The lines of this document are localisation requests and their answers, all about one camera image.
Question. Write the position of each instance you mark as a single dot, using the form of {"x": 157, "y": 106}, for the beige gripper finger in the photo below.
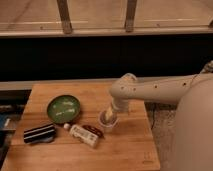
{"x": 109, "y": 115}

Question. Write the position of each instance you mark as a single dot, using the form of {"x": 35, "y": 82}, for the metal railing post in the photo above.
{"x": 64, "y": 16}
{"x": 130, "y": 15}

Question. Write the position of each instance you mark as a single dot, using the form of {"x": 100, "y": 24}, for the green bowl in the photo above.
{"x": 63, "y": 108}

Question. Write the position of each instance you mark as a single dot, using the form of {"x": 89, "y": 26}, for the left metal railing post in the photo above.
{"x": 64, "y": 16}

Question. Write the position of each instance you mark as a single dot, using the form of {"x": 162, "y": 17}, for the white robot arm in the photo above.
{"x": 192, "y": 147}

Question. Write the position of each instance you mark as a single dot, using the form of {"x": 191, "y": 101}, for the right metal railing post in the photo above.
{"x": 130, "y": 15}

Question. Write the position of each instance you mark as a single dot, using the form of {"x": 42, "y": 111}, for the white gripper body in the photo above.
{"x": 120, "y": 105}

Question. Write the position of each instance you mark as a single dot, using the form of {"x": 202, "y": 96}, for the black white striped object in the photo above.
{"x": 39, "y": 133}

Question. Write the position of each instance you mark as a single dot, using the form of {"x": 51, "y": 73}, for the white bottle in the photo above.
{"x": 82, "y": 134}

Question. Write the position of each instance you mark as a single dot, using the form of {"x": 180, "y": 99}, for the dark red snack packet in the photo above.
{"x": 93, "y": 130}

